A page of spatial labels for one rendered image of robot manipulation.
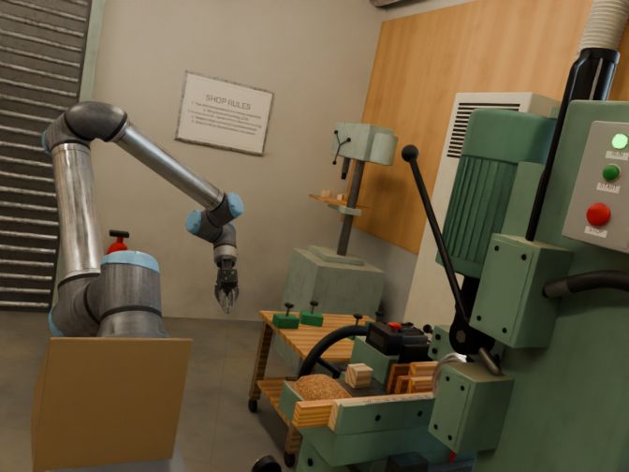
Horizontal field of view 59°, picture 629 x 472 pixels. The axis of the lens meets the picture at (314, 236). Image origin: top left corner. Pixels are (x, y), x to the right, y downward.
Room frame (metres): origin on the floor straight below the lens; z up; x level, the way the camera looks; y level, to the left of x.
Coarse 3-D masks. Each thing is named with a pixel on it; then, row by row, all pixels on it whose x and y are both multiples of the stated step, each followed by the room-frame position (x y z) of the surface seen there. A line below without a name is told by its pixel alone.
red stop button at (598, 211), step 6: (594, 204) 0.73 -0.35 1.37; (600, 204) 0.72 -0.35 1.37; (588, 210) 0.73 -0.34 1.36; (594, 210) 0.72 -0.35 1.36; (600, 210) 0.72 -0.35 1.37; (606, 210) 0.71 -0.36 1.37; (588, 216) 0.73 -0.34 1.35; (594, 216) 0.72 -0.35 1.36; (600, 216) 0.71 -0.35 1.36; (606, 216) 0.71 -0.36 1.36; (594, 222) 0.72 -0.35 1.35; (600, 222) 0.71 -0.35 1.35; (606, 222) 0.71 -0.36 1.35
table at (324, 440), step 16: (288, 384) 1.06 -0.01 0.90; (384, 384) 1.16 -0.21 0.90; (288, 400) 1.04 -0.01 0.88; (304, 400) 1.01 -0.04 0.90; (288, 416) 1.03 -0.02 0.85; (304, 432) 0.98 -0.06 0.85; (320, 432) 0.94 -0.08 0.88; (368, 432) 0.93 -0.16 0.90; (384, 432) 0.95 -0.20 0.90; (400, 432) 0.97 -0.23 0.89; (416, 432) 0.99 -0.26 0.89; (320, 448) 0.93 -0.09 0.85; (336, 448) 0.90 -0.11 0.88; (352, 448) 0.91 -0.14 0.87; (368, 448) 0.93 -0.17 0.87; (384, 448) 0.95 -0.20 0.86; (400, 448) 0.97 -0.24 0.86; (416, 448) 1.00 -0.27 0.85; (432, 448) 1.02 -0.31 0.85; (448, 448) 1.04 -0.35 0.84; (336, 464) 0.90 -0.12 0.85
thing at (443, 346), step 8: (440, 328) 1.10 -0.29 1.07; (448, 328) 1.10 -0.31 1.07; (432, 336) 1.11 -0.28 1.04; (440, 336) 1.09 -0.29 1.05; (448, 336) 1.07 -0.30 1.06; (432, 344) 1.10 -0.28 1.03; (440, 344) 1.09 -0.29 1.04; (448, 344) 1.07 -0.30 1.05; (432, 352) 1.09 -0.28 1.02; (440, 352) 1.08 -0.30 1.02; (448, 352) 1.06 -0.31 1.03
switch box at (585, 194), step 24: (600, 144) 0.75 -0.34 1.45; (600, 168) 0.74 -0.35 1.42; (624, 168) 0.71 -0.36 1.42; (576, 192) 0.76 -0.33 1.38; (600, 192) 0.73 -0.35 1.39; (624, 192) 0.71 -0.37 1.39; (576, 216) 0.75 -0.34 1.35; (624, 216) 0.70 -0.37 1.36; (576, 240) 0.75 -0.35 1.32; (600, 240) 0.72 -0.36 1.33; (624, 240) 0.69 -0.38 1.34
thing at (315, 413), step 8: (424, 392) 1.06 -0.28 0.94; (320, 400) 0.93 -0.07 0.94; (328, 400) 0.94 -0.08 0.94; (296, 408) 0.90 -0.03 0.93; (304, 408) 0.90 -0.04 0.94; (312, 408) 0.90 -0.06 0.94; (320, 408) 0.91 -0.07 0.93; (328, 408) 0.92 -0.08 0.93; (296, 416) 0.90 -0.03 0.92; (304, 416) 0.90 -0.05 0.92; (312, 416) 0.90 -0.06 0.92; (320, 416) 0.91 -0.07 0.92; (328, 416) 0.92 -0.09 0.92; (296, 424) 0.90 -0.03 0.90; (304, 424) 0.90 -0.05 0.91; (312, 424) 0.91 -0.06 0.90; (320, 424) 0.92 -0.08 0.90
